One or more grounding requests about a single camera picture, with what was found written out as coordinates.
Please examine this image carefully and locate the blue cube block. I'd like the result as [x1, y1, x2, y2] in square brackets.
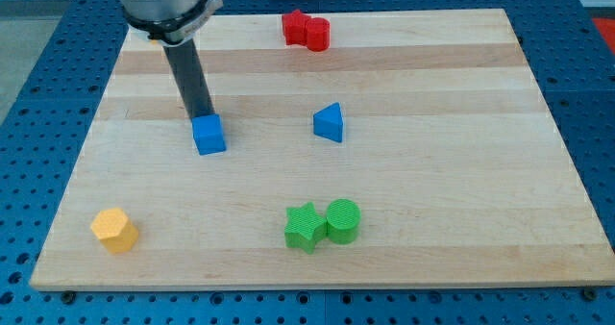
[191, 113, 227, 155]

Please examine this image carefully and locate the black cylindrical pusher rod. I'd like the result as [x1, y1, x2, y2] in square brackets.
[163, 39, 215, 119]

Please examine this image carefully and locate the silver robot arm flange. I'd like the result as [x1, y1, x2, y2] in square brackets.
[119, 0, 224, 47]

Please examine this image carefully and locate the blue triangle block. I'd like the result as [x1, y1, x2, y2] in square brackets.
[312, 102, 344, 143]

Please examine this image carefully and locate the green cylinder block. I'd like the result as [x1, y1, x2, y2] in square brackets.
[326, 198, 361, 244]

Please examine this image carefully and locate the green star block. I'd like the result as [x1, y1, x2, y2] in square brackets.
[284, 202, 328, 254]

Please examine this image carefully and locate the wooden board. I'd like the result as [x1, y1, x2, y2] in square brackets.
[30, 9, 614, 291]

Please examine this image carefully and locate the red cylinder block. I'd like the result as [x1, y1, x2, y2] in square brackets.
[306, 17, 331, 52]

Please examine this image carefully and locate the red star block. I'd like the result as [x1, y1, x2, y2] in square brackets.
[282, 10, 311, 46]

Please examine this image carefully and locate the yellow hexagon block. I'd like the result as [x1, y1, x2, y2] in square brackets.
[90, 208, 139, 254]

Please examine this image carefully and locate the blue perforated metal table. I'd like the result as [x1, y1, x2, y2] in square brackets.
[1, 0, 614, 324]

